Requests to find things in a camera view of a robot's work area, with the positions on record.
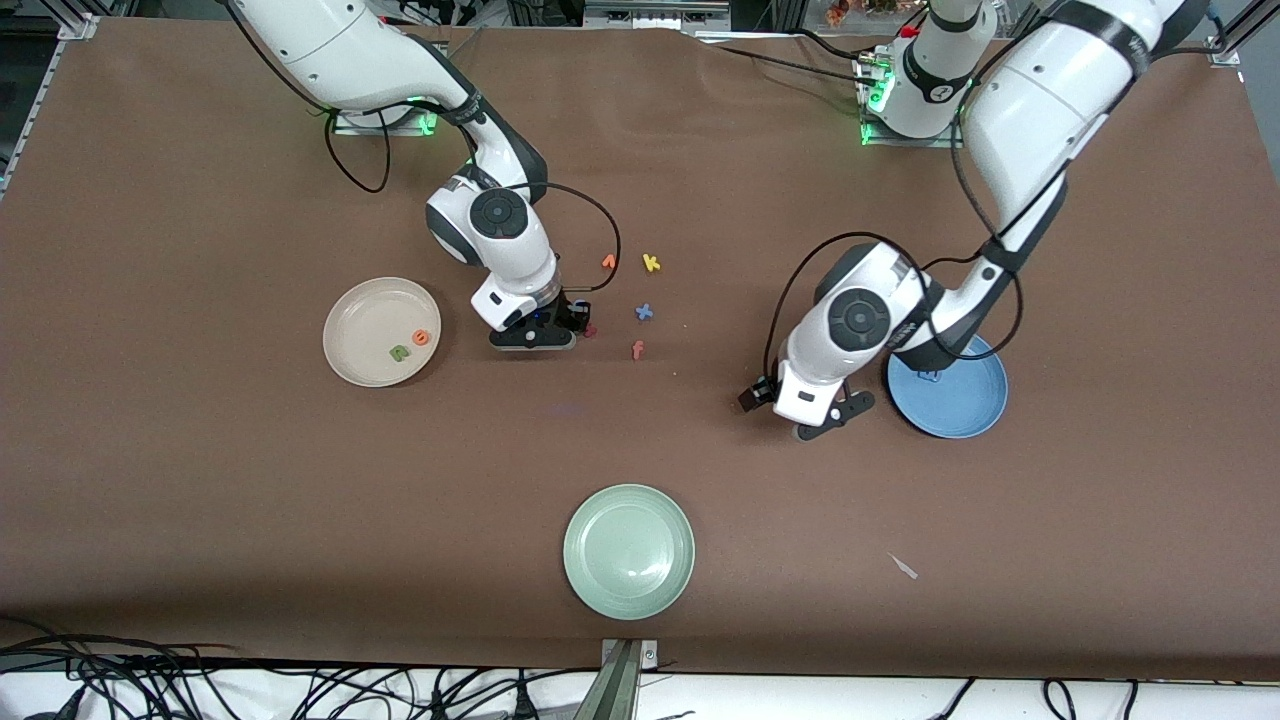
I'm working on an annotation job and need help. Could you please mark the beige brown plate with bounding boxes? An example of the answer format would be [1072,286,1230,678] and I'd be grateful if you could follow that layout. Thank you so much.
[322,277,442,388]

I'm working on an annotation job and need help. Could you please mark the blue plate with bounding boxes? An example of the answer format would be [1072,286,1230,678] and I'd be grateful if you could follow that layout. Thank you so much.
[886,335,1009,439]

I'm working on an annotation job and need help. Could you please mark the pale green plate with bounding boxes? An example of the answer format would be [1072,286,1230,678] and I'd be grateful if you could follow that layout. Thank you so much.
[562,484,696,621]

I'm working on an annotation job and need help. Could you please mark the brown table cover sheet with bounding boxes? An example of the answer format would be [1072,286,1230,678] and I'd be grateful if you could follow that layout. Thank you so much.
[0,18,1280,683]

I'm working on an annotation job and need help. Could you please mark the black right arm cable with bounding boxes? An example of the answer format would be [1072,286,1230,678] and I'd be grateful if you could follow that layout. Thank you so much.
[322,100,623,293]

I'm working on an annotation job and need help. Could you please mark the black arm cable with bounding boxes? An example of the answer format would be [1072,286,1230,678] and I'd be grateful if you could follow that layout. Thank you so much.
[322,100,623,293]
[765,140,1026,381]

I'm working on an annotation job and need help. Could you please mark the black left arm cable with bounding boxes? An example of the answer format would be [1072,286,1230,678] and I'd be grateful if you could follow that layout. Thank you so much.
[765,140,1026,381]

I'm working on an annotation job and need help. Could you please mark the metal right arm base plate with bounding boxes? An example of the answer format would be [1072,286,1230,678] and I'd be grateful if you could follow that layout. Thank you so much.
[333,108,439,137]

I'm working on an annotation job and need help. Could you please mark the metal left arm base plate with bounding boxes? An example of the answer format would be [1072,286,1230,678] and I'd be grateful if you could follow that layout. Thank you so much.
[860,50,965,149]

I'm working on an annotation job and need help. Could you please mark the silver frame rail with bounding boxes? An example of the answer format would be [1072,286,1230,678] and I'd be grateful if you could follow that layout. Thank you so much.
[583,0,733,31]

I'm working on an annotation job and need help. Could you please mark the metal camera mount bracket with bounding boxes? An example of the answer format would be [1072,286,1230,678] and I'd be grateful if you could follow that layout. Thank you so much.
[572,638,661,720]

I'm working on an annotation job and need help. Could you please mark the black cable across table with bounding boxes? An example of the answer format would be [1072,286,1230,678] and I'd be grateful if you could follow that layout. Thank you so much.
[700,28,881,89]

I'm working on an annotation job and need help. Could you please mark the aluminium frame corner profile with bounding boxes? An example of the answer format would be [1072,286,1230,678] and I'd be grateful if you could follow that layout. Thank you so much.
[1205,0,1280,69]

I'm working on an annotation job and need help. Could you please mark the tangled black cables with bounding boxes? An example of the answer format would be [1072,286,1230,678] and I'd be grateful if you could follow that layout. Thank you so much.
[0,620,601,720]

